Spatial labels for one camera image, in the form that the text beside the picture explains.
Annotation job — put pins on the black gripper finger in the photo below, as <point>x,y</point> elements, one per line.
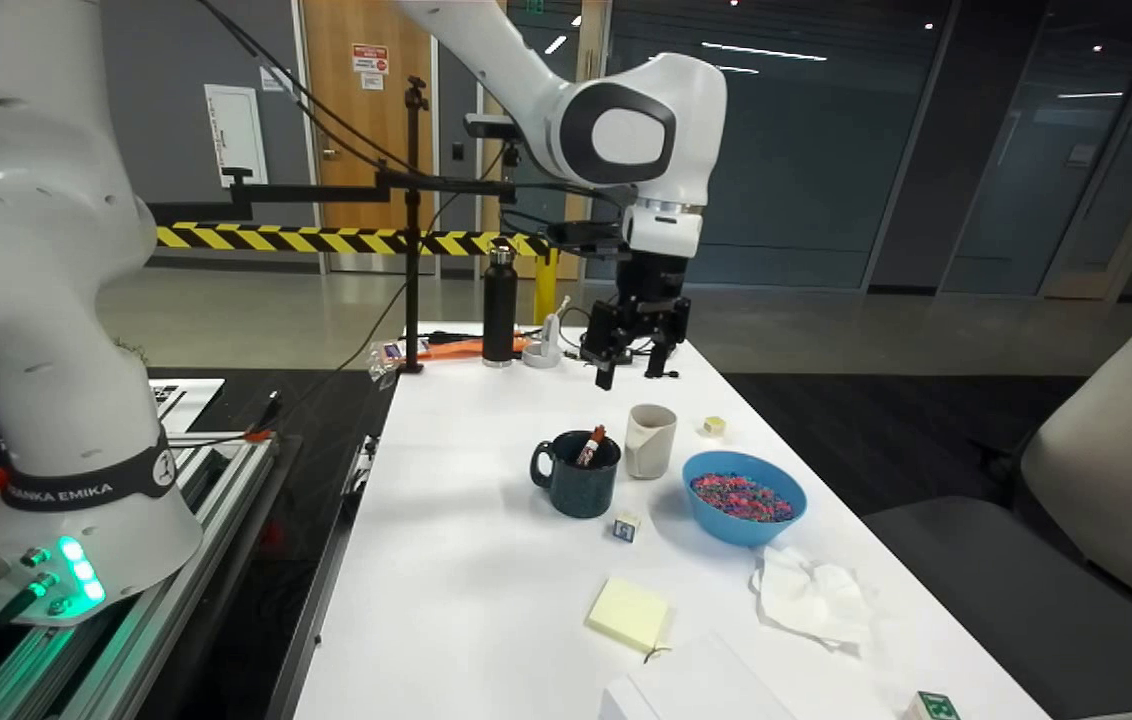
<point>671,347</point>
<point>604,351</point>

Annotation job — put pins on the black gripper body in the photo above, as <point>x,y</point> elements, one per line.
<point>654,281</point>

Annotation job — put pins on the white napkin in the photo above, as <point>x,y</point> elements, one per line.
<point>805,598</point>

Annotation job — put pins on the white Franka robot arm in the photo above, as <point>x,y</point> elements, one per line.
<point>30,264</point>

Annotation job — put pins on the small tape roll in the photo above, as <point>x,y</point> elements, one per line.
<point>713,426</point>

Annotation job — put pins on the red white marker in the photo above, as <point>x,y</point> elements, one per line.
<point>591,445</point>

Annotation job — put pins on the white paper cup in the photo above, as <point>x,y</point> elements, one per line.
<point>649,453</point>

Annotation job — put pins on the black water bottle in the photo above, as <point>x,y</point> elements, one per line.
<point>498,312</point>

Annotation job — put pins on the dark teal mug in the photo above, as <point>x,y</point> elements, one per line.
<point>577,494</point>

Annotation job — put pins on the orange tool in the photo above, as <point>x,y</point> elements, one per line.
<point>459,347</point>

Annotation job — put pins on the colourful candy pieces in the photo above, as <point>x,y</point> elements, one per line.
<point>743,499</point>

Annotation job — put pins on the blue plastic bowl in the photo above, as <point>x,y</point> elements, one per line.
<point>713,520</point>

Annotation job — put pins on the yellow sticky note pad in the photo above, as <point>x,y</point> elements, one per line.
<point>628,613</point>

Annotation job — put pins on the yellow black striped barrier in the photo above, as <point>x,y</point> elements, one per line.
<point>326,241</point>

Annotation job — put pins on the wooden door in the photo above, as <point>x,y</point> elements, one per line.
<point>338,145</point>

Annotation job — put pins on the red white door sign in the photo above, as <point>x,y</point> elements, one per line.
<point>370,65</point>

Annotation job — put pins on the small green box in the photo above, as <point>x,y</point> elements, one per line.
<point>933,707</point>

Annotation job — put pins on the grey office chair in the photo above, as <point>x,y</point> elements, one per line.
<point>1126,453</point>

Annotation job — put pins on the black stereo camera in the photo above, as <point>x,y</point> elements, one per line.
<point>490,124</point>

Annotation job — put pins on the white wall panel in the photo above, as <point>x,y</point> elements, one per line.
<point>234,133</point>

